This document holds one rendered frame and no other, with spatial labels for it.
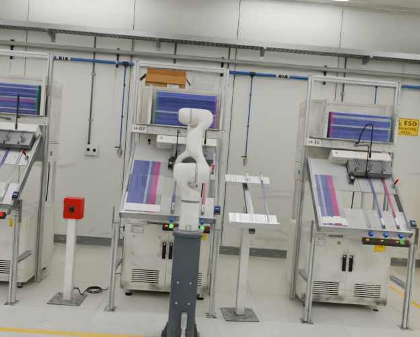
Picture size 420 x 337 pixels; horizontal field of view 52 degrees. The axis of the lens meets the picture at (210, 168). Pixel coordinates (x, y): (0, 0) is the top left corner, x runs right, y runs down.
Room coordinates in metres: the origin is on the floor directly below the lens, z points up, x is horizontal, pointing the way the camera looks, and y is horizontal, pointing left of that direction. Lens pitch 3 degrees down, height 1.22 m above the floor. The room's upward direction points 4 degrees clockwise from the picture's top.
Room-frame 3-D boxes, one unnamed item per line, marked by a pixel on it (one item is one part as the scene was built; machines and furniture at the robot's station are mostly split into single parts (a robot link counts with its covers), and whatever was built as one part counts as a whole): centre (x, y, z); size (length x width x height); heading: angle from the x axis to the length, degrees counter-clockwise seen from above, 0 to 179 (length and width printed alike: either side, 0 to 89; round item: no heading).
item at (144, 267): (3.73, 0.30, 0.31); 0.70 x 0.65 x 0.62; 92
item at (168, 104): (3.61, 0.23, 1.52); 0.51 x 0.13 x 0.27; 92
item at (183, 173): (2.69, 0.14, 1.00); 0.19 x 0.12 x 0.24; 95
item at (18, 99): (3.71, 1.75, 0.95); 1.35 x 0.82 x 1.90; 2
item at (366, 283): (3.60, -1.17, 0.65); 1.01 x 0.73 x 1.29; 2
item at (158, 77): (3.91, 0.35, 1.82); 0.68 x 0.30 x 0.20; 92
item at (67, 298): (3.25, 1.00, 0.39); 0.24 x 0.24 x 0.78; 2
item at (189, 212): (2.69, 0.11, 0.79); 0.19 x 0.19 x 0.18
